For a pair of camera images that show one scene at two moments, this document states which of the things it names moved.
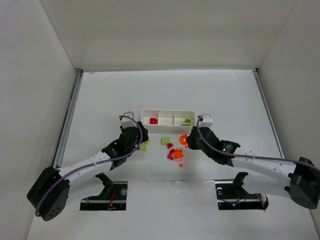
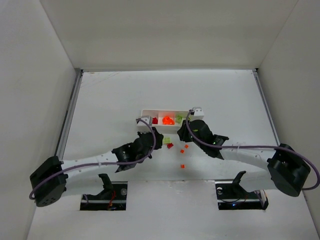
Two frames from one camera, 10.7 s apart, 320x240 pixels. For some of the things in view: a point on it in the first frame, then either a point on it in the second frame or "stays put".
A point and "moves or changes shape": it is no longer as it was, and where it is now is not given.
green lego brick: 187,123 moves or changes shape
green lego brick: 165,140 stays put
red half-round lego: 153,121 stays put
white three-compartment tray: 168,121 stays put
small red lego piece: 169,145 stays put
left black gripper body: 141,132 to 155,137
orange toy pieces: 178,154 to 167,120
